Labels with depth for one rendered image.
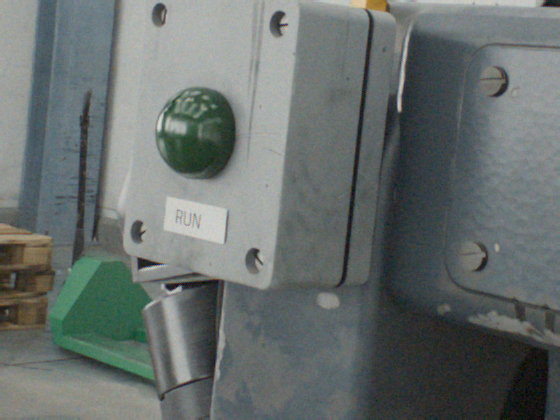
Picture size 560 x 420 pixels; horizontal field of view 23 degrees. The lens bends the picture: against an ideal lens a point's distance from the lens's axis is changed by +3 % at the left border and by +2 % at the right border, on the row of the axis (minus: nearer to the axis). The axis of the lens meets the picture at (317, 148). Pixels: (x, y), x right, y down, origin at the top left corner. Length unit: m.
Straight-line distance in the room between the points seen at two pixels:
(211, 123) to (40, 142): 8.98
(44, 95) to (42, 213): 0.80
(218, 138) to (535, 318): 0.11
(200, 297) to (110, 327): 5.45
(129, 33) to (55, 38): 0.53
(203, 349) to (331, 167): 0.31
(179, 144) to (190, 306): 0.31
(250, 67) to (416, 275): 0.09
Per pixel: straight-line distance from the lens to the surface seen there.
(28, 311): 6.52
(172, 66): 0.45
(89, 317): 6.11
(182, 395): 0.72
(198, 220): 0.43
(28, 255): 6.42
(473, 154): 0.42
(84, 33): 9.03
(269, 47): 0.41
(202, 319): 0.72
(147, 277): 0.76
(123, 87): 9.17
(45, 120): 9.39
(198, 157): 0.42
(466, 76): 0.42
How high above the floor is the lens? 1.31
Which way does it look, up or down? 3 degrees down
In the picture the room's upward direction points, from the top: 6 degrees clockwise
